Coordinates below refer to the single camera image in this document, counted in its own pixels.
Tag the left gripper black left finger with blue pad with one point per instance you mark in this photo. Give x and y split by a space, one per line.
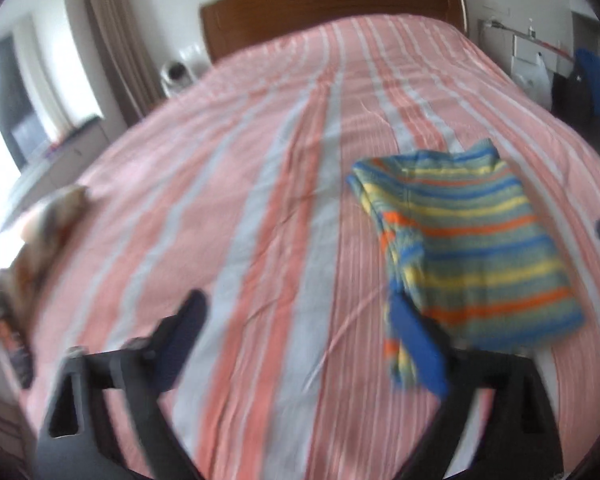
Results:
77 440

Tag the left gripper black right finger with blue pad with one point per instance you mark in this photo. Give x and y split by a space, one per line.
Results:
494 420

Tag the striped knit small sweater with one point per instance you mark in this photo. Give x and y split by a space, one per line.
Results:
464 247

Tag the black smartphone lit screen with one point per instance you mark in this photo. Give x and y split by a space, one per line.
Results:
18 353

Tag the blue and black bag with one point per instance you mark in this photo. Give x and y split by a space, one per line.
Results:
576 98

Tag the chevron patterned pillow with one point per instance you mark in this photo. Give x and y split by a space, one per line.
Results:
30 246

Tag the white window side cabinet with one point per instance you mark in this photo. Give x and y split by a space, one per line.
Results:
58 168

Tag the pink grey striped bedspread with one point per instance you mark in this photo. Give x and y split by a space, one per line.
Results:
238 187

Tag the white round fan heater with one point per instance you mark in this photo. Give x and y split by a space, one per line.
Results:
176 77

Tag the beige curtain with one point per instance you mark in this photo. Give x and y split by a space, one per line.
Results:
133 78

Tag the brown wooden headboard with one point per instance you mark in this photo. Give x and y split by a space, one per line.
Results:
232 25

